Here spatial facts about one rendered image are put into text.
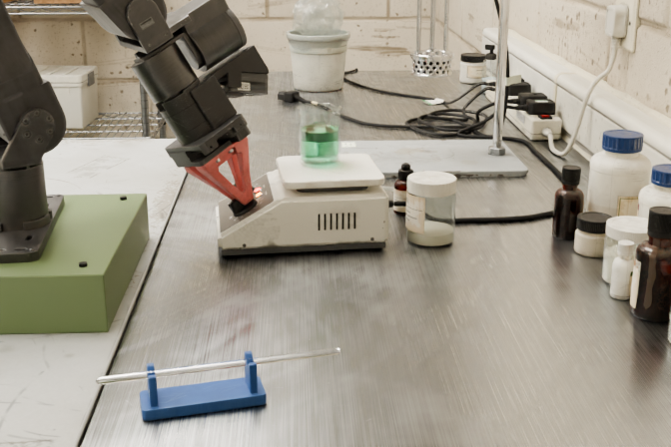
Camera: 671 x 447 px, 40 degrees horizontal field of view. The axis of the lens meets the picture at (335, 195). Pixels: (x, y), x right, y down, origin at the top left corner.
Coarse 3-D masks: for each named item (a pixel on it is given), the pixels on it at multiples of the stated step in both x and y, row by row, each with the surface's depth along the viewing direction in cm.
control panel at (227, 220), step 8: (264, 176) 117; (256, 184) 115; (264, 184) 114; (256, 192) 112; (264, 192) 111; (224, 200) 117; (264, 200) 108; (272, 200) 107; (224, 208) 114; (256, 208) 107; (224, 216) 111; (232, 216) 109; (248, 216) 106; (224, 224) 108; (232, 224) 106
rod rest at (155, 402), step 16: (256, 368) 74; (192, 384) 76; (208, 384) 76; (224, 384) 76; (240, 384) 76; (256, 384) 75; (144, 400) 74; (160, 400) 74; (176, 400) 74; (192, 400) 74; (208, 400) 74; (224, 400) 74; (240, 400) 74; (256, 400) 75; (144, 416) 73; (160, 416) 73; (176, 416) 73
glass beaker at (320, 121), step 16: (304, 112) 110; (320, 112) 109; (336, 112) 110; (304, 128) 110; (320, 128) 110; (336, 128) 111; (304, 144) 111; (320, 144) 110; (336, 144) 111; (304, 160) 112; (320, 160) 111; (336, 160) 112
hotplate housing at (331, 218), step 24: (288, 192) 108; (312, 192) 108; (336, 192) 108; (360, 192) 108; (384, 192) 110; (216, 216) 116; (264, 216) 106; (288, 216) 106; (312, 216) 106; (336, 216) 107; (360, 216) 107; (384, 216) 108; (240, 240) 106; (264, 240) 107; (288, 240) 107; (312, 240) 107; (336, 240) 108; (360, 240) 108
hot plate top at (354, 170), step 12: (288, 156) 117; (348, 156) 117; (360, 156) 117; (288, 168) 111; (300, 168) 111; (312, 168) 111; (324, 168) 111; (336, 168) 111; (348, 168) 111; (360, 168) 111; (372, 168) 111; (288, 180) 106; (300, 180) 106; (312, 180) 106; (324, 180) 106; (336, 180) 106; (348, 180) 106; (360, 180) 107; (372, 180) 107
